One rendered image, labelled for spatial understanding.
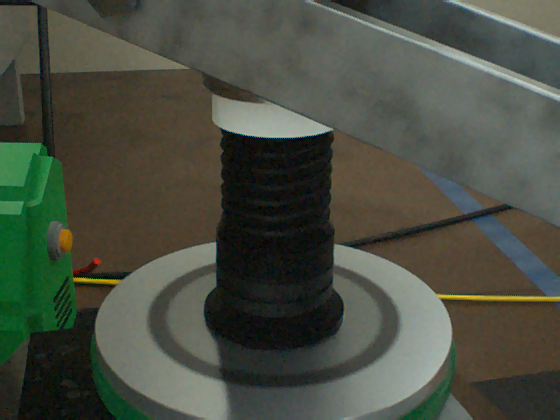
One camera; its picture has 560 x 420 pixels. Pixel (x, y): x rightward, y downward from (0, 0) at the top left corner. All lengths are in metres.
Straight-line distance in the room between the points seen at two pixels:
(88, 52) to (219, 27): 4.58
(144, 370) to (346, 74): 0.19
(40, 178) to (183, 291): 1.10
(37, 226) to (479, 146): 1.28
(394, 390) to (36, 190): 1.22
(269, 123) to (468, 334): 1.71
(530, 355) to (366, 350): 1.60
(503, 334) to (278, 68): 1.79
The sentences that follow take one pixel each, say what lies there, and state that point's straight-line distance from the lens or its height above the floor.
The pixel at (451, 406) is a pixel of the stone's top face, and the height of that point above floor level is 0.81.
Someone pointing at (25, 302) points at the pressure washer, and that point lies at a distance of 1.56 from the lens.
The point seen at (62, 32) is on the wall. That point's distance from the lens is 4.91.
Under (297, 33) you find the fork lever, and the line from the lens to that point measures 0.33.
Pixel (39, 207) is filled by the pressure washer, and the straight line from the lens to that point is 1.52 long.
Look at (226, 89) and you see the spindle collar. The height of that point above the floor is 0.98.
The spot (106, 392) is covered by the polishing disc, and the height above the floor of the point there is 0.82.
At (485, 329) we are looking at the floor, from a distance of 2.09.
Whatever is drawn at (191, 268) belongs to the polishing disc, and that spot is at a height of 0.83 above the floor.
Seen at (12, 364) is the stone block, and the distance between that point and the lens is 0.50.
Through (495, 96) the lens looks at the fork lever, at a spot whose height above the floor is 0.99.
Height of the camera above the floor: 1.07
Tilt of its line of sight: 23 degrees down
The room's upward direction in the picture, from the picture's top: 1 degrees clockwise
